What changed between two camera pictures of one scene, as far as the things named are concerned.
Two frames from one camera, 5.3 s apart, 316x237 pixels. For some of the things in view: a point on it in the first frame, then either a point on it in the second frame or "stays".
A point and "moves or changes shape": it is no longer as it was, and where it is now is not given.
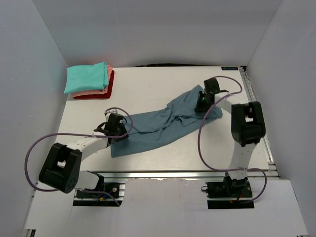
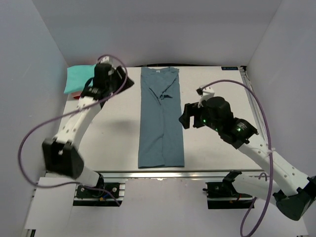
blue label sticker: x=229 y=68 stays
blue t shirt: x=148 y=130 moves or changes shape
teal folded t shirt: x=85 y=77 stays
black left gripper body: x=121 y=138 → x=117 y=80
